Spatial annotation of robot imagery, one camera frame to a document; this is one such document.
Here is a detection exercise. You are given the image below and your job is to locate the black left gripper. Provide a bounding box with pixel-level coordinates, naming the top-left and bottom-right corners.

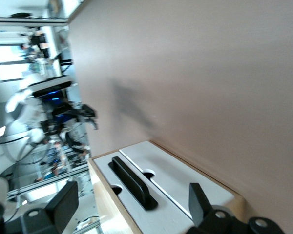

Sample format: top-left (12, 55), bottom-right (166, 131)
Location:
top-left (41, 102), bottom-right (99, 135)

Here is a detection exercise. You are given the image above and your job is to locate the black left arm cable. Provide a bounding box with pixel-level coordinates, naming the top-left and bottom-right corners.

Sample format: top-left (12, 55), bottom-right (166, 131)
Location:
top-left (0, 134), bottom-right (31, 147)

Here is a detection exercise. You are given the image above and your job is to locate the black metal drawer handle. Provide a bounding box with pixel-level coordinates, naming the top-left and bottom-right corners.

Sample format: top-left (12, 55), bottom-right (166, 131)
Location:
top-left (108, 156), bottom-right (159, 211)

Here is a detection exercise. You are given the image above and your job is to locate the light wooden drawer cabinet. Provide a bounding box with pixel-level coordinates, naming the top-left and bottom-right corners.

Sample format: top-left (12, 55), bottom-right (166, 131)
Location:
top-left (87, 139), bottom-right (248, 234)

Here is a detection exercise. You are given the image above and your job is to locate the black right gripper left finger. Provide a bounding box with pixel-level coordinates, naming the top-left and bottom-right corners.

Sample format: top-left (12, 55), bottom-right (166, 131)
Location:
top-left (19, 180), bottom-right (79, 234)

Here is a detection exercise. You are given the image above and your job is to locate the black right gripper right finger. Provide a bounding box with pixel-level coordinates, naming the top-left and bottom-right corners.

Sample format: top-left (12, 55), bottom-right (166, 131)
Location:
top-left (188, 182), bottom-right (284, 234)

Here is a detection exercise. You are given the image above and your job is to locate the white-fronted drawer with handle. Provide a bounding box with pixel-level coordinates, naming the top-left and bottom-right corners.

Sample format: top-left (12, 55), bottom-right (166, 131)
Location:
top-left (92, 149), bottom-right (195, 234)

